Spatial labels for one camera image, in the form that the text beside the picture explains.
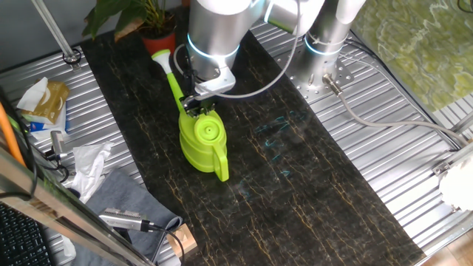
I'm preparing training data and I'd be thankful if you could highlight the black camera cable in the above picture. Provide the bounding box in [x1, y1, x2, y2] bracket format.
[147, 221, 186, 266]

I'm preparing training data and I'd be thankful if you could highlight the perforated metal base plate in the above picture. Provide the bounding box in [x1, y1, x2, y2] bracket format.
[275, 46, 355, 104]

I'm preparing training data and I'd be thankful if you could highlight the yellow tissue box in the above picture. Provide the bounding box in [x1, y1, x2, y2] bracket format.
[17, 76, 71, 125]

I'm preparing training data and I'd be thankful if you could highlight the crumpled white tissue paper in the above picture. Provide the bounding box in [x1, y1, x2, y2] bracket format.
[66, 141, 115, 204]

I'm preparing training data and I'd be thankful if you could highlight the grey towel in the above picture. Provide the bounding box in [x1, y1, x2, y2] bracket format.
[72, 168, 184, 266]

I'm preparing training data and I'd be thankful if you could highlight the green marbled sheet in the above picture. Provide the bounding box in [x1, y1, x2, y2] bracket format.
[349, 0, 473, 114]

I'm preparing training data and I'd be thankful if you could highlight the orange tube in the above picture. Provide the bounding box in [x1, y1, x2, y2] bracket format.
[0, 101, 27, 167]

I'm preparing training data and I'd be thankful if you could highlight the silver finned camera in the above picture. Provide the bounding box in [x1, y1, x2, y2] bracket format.
[98, 207, 156, 233]

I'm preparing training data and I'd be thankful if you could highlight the black keyboard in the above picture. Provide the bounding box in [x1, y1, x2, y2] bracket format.
[0, 201, 52, 266]

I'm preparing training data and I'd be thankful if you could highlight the wooden block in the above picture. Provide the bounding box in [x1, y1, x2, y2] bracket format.
[166, 222, 199, 259]

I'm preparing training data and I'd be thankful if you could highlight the anthurium plant with broad leaves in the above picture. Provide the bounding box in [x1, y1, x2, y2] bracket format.
[81, 0, 177, 42]

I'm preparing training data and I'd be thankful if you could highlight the green plastic watering can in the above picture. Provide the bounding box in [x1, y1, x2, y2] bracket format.
[151, 49, 230, 183]

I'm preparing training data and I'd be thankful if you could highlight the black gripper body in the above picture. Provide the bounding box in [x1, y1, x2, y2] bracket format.
[180, 94, 217, 114]

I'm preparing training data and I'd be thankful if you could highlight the dark marbled table mat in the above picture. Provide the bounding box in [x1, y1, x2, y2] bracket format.
[80, 7, 426, 266]

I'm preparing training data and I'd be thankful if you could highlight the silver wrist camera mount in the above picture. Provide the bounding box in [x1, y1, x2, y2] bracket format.
[191, 66, 237, 100]

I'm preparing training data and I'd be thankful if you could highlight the silver support pole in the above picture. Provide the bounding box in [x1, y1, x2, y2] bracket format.
[31, 0, 82, 71]

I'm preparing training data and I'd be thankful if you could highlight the blue and white box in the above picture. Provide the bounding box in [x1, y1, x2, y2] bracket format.
[21, 103, 69, 141]

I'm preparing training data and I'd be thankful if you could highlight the aluminium frame bar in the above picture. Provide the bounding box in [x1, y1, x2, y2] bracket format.
[0, 147, 156, 266]

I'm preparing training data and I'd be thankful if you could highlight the small silver camera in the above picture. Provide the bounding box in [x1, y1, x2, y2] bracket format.
[50, 130, 69, 162]

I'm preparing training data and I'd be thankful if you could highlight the red plant pot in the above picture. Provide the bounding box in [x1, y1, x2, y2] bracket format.
[141, 31, 177, 57]

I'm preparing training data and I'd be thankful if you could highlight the grey robot cable with connector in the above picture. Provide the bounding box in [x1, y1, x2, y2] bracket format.
[321, 73, 470, 147]

